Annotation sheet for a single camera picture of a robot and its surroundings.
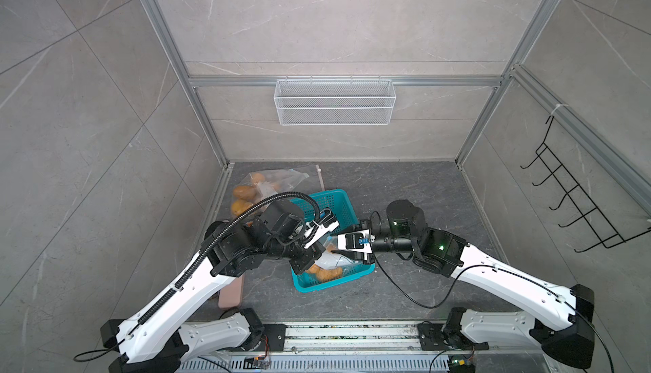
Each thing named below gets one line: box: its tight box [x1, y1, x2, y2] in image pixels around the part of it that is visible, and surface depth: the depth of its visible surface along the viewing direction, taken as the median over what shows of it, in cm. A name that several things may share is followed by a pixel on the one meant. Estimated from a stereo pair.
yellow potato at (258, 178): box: [252, 172, 266, 185], surface depth 106 cm
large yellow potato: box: [305, 264, 344, 282], surface depth 82 cm
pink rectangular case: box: [218, 274, 245, 309], surface depth 81 cm
